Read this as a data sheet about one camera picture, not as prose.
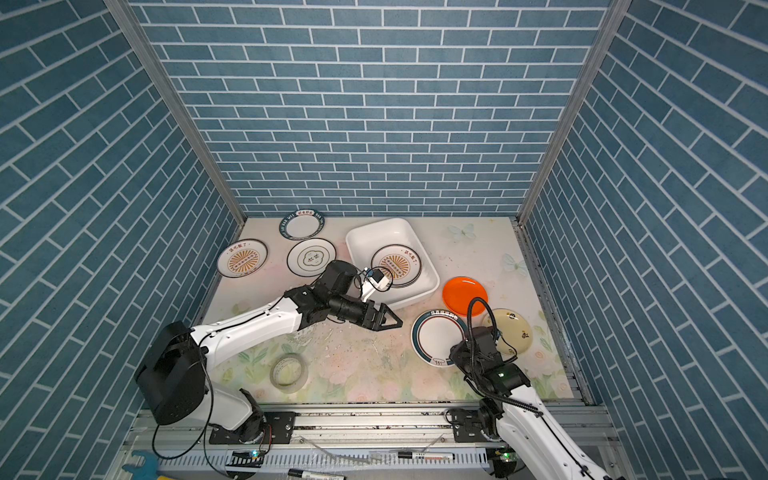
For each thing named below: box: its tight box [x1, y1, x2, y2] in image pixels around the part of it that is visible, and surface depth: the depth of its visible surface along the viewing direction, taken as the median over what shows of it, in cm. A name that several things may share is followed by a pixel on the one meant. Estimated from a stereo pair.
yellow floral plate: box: [482, 308, 533, 356], surface depth 93 cm
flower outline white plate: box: [286, 238, 337, 278], surface depth 110 cm
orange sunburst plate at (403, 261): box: [371, 244, 422, 288], surface depth 107 cm
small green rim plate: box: [279, 209, 325, 241], surface depth 122 cm
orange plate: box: [442, 276, 488, 317], surface depth 101 cm
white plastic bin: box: [346, 217, 441, 308], surface depth 109 cm
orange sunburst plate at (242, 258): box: [216, 238, 269, 279], surface depth 110 cm
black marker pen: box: [288, 468, 347, 480], surface depth 68 cm
